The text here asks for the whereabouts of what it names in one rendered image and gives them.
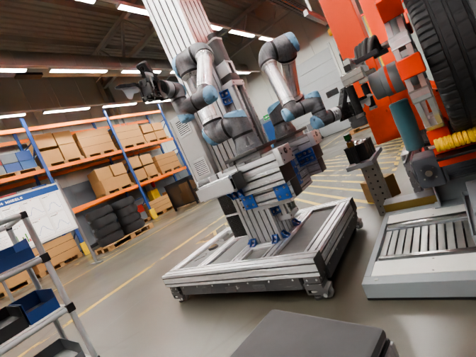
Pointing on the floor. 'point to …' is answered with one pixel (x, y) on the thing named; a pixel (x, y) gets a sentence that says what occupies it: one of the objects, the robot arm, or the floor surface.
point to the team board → (40, 217)
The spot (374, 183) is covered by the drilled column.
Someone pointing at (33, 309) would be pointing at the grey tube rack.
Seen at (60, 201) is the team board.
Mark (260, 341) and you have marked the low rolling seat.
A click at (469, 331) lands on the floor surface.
